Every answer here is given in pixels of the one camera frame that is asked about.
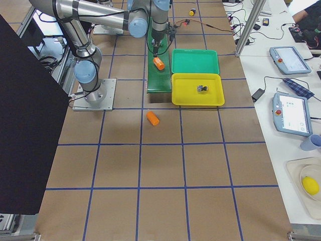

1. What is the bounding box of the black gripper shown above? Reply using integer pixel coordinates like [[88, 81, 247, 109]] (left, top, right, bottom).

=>
[[151, 21, 176, 57]]

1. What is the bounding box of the orange can with white print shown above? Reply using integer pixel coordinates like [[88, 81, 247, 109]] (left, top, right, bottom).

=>
[[153, 57, 165, 71]]

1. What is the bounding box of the plain orange cylinder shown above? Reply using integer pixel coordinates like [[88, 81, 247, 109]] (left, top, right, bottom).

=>
[[146, 111, 160, 126]]

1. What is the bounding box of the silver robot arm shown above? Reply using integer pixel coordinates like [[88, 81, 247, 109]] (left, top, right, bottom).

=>
[[30, 1, 175, 61]]

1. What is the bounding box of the green plastic tray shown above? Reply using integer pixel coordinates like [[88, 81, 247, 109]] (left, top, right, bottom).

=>
[[172, 49, 220, 74]]

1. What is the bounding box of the green conveyor belt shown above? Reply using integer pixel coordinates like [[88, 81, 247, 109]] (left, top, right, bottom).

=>
[[147, 20, 172, 94]]

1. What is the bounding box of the yellow plastic tray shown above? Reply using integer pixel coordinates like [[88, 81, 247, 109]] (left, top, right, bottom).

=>
[[172, 73, 225, 106]]

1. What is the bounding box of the black power adapter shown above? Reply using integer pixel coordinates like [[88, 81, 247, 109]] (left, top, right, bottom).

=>
[[251, 88, 265, 102]]

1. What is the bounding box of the far teach pendant tablet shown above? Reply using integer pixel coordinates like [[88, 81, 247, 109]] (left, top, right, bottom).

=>
[[269, 46, 311, 75]]

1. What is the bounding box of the teach pendant tablet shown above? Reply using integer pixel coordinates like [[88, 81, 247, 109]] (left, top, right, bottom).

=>
[[272, 92, 313, 137], [269, 46, 311, 75]]

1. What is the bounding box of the near teach pendant tablet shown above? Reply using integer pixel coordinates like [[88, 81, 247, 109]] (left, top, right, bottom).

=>
[[272, 92, 313, 137]]

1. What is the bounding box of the blue checkered cloth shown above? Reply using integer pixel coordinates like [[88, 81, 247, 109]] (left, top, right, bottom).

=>
[[282, 78, 314, 99]]

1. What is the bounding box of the light blue mug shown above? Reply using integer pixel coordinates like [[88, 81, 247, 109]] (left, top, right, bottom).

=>
[[300, 134, 320, 151]]

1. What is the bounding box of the beige tray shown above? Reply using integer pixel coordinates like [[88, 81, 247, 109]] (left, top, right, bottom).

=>
[[286, 157, 320, 220]]

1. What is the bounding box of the white plate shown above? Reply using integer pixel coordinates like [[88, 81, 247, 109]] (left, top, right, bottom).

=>
[[300, 165, 320, 201]]

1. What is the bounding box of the yellow lemon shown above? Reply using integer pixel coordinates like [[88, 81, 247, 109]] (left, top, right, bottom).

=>
[[301, 176, 319, 195]]

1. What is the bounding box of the red black wire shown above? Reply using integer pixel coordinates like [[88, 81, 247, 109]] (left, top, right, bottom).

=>
[[173, 19, 238, 35]]

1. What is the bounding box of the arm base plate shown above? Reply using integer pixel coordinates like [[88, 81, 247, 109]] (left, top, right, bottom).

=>
[[72, 78, 117, 111], [93, 25, 124, 35]]

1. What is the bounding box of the aluminium frame post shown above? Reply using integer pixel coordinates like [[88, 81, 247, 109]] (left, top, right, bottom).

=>
[[235, 0, 266, 57]]

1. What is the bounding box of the black camera occluder panel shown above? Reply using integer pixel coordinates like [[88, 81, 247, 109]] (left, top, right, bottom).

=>
[[1, 19, 69, 215]]

